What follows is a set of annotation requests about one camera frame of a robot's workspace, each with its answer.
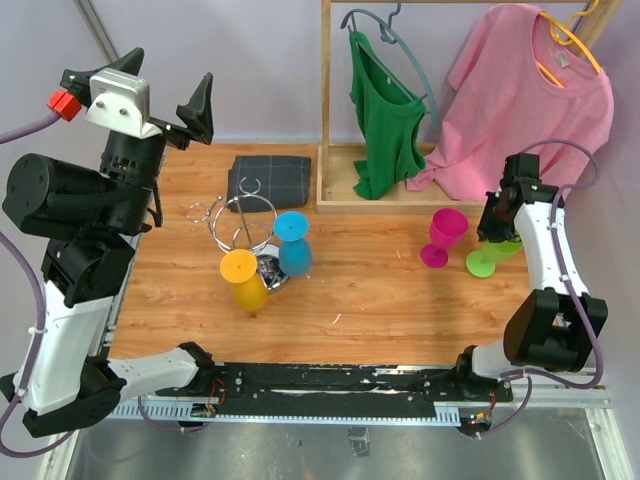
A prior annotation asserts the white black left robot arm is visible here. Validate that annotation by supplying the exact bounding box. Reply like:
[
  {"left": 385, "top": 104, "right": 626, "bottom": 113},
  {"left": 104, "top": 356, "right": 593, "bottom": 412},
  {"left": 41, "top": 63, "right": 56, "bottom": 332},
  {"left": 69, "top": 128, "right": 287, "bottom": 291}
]
[{"left": 1, "top": 48, "right": 214, "bottom": 438}]

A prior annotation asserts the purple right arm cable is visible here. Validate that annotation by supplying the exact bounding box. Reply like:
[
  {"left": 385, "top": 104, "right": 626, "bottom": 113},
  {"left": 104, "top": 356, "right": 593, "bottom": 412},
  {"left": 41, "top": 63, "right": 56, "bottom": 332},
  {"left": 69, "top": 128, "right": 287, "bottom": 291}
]
[{"left": 474, "top": 139, "right": 604, "bottom": 441}]

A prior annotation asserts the pink t-shirt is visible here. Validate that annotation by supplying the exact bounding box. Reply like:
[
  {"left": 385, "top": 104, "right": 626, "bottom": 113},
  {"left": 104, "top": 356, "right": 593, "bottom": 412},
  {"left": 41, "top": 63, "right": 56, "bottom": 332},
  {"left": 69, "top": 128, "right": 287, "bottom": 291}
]
[{"left": 406, "top": 3, "right": 614, "bottom": 201}]

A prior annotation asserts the blue plastic wine glass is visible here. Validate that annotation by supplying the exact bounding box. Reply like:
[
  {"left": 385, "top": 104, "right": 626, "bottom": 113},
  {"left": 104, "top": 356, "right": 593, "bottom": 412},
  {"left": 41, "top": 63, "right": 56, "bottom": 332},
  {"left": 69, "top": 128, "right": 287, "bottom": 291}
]
[{"left": 274, "top": 211, "right": 313, "bottom": 277}]

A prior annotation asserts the dark grey folded cloth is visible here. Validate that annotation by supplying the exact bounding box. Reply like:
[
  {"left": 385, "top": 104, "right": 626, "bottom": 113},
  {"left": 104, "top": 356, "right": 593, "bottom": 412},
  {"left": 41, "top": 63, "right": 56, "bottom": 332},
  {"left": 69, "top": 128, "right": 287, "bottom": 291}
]
[{"left": 227, "top": 155, "right": 311, "bottom": 213}]

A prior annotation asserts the yellow clothes hanger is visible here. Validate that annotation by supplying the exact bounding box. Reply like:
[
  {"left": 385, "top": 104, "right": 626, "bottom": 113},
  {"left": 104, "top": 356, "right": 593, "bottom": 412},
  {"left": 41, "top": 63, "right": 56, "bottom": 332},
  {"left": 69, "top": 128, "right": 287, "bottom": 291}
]
[{"left": 540, "top": 0, "right": 602, "bottom": 73}]

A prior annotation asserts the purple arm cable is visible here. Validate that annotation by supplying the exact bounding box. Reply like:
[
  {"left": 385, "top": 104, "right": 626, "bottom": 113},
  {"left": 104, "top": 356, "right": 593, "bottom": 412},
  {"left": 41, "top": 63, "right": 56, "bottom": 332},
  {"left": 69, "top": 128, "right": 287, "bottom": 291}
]
[
  {"left": 474, "top": 139, "right": 604, "bottom": 441},
  {"left": 0, "top": 112, "right": 216, "bottom": 459}
]

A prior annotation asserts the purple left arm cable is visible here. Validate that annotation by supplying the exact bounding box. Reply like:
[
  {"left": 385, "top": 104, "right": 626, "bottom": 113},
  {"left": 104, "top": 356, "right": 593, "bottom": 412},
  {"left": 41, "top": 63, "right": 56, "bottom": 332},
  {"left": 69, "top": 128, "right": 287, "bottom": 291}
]
[{"left": 0, "top": 112, "right": 216, "bottom": 459}]

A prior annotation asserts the magenta plastic wine glass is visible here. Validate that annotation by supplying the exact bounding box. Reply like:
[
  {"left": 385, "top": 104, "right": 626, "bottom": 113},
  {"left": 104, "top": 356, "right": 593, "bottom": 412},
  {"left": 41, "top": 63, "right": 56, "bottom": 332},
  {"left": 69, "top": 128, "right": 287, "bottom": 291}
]
[{"left": 420, "top": 208, "right": 469, "bottom": 268}]

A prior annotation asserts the aluminium frame rail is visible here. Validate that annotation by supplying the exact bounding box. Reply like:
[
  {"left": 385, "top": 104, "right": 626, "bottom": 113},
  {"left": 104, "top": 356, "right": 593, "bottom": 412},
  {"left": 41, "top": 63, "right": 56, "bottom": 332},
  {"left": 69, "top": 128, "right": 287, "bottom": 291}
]
[{"left": 73, "top": 0, "right": 119, "bottom": 62}]

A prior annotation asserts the green tank top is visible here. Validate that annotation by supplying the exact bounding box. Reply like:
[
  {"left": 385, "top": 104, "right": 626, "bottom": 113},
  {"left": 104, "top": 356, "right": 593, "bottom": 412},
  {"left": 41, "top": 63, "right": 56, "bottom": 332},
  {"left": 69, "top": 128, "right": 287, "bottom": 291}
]
[{"left": 349, "top": 31, "right": 427, "bottom": 200}]

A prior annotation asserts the yellow plastic wine glass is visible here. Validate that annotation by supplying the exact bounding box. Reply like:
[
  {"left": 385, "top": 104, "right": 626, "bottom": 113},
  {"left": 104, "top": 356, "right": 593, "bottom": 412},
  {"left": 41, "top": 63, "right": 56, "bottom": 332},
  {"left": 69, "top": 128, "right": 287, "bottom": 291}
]
[{"left": 220, "top": 249, "right": 268, "bottom": 312}]

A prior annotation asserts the lime green plastic wine glass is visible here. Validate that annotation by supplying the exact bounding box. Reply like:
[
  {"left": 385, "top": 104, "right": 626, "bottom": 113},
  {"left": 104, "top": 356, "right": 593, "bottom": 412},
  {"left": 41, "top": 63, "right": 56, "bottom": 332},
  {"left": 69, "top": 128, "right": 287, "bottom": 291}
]
[{"left": 466, "top": 241, "right": 522, "bottom": 278}]

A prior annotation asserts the chrome wire wine glass rack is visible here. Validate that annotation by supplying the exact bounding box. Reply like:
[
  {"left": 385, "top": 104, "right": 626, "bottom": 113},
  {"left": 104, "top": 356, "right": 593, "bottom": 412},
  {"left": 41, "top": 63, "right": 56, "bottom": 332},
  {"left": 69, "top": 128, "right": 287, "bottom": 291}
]
[{"left": 186, "top": 177, "right": 289, "bottom": 293}]

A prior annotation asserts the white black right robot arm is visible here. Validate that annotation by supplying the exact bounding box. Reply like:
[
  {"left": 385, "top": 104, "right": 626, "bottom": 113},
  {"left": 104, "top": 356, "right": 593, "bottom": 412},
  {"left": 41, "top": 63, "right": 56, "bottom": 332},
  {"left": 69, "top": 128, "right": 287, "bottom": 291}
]
[{"left": 452, "top": 148, "right": 608, "bottom": 400}]

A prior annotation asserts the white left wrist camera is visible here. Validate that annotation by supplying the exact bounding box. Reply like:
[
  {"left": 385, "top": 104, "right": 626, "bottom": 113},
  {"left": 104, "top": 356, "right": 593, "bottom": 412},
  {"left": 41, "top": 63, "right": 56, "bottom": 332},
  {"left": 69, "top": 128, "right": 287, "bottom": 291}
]
[{"left": 47, "top": 68, "right": 161, "bottom": 139}]

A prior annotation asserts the grey blue clothes hanger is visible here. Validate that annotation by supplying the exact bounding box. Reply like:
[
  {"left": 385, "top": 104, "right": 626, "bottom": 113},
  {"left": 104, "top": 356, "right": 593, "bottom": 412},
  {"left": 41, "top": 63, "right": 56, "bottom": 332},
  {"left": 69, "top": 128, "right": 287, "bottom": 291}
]
[{"left": 340, "top": 2, "right": 441, "bottom": 130}]

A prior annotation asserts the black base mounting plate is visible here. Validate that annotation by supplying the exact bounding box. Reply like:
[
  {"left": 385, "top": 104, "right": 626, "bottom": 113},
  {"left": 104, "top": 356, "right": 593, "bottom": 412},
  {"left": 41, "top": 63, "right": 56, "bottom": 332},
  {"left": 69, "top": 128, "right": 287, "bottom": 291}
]
[{"left": 156, "top": 363, "right": 513, "bottom": 420}]

